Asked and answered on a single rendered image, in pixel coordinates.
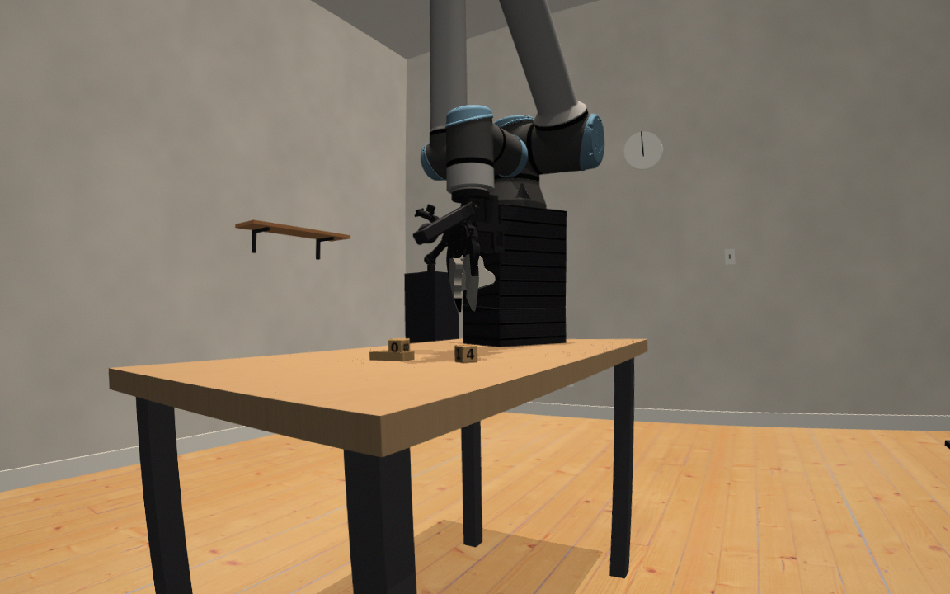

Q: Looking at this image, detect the tan cube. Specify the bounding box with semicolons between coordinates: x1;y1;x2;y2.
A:
454;344;477;363
388;338;410;352

